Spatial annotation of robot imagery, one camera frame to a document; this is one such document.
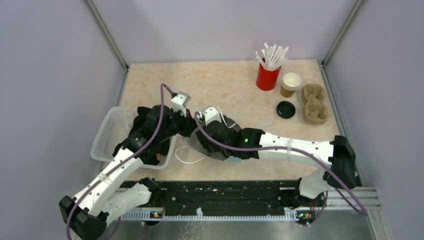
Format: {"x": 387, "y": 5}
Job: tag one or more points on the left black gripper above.
{"x": 190, "y": 123}

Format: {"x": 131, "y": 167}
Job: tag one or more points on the light blue paper bag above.
{"x": 192, "y": 144}

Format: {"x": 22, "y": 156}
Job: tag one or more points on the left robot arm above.
{"x": 89, "y": 212}

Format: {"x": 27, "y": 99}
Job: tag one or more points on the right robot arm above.
{"x": 334, "y": 160}

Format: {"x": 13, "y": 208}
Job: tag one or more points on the black cloth in basket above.
{"x": 144, "y": 125}

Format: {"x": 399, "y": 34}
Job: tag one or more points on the clear plastic basket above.
{"x": 116, "y": 127}

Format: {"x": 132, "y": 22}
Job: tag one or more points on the red ribbed straw cup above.
{"x": 266, "y": 80}

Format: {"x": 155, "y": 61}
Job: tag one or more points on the stack of black lids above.
{"x": 285, "y": 109}

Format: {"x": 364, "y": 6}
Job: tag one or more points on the white wrapped straws bundle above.
{"x": 273, "y": 57}

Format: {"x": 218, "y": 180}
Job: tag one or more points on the stacked brown paper cups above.
{"x": 290, "y": 83}

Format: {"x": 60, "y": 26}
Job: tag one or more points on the cardboard cup carrier tray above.
{"x": 314, "y": 112}

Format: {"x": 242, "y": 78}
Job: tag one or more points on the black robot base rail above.
{"x": 229, "y": 198}

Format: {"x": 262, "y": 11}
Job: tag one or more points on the white toothed cable rail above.
{"x": 147, "y": 216}

